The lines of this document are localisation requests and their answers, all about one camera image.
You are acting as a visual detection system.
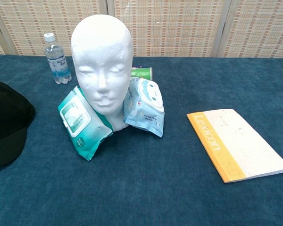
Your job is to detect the clear plastic water bottle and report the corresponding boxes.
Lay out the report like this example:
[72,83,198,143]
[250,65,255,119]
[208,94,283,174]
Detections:
[43,32,72,85]

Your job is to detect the white foam mannequin head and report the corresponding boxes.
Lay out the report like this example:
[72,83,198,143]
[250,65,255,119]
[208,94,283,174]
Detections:
[70,15,134,131]

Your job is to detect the light blue wet wipes pack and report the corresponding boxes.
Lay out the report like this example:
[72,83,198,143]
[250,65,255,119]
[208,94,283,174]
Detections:
[123,77,165,138]

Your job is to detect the green can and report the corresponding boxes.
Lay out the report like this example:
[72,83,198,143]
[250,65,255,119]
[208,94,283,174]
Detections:
[131,67,153,81]

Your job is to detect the bamboo folding screen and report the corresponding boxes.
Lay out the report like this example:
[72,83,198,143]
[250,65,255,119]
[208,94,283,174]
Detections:
[0,0,283,58]

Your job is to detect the green wet wipes pack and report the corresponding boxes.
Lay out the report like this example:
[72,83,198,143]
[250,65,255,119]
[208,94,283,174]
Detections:
[58,86,114,161]

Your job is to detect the yellow white Lexicon notebook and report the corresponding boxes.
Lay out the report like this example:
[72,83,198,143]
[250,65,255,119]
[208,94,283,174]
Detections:
[186,108,283,184]

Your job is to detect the black cap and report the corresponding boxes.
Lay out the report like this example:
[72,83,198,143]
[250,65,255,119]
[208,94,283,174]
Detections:
[0,80,36,170]

